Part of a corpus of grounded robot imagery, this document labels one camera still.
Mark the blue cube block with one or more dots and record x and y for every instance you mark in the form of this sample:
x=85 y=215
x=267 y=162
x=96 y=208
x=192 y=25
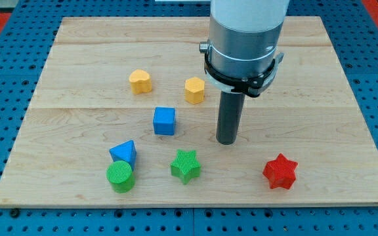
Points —
x=164 y=121

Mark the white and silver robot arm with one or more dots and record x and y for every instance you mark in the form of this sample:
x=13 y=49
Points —
x=243 y=35

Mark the red six-point star block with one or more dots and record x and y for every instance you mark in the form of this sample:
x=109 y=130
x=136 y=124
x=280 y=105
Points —
x=280 y=172

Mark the light wooden board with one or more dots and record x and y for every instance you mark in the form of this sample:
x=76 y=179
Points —
x=83 y=105

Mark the blue triangle block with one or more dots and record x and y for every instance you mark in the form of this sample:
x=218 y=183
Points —
x=125 y=152

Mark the black clamp ring bracket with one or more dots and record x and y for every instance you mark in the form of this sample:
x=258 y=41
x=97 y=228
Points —
x=251 y=86

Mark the green cylinder block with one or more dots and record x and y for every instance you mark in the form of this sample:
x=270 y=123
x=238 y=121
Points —
x=120 y=176

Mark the yellow hexagon block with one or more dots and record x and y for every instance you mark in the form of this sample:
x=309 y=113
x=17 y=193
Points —
x=194 y=90

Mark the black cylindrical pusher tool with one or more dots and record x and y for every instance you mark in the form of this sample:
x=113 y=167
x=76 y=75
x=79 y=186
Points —
x=230 y=110

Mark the green star block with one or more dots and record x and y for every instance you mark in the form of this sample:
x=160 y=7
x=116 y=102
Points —
x=185 y=166

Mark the yellow heart block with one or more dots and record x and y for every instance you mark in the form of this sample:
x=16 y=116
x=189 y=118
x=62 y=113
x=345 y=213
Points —
x=140 y=81

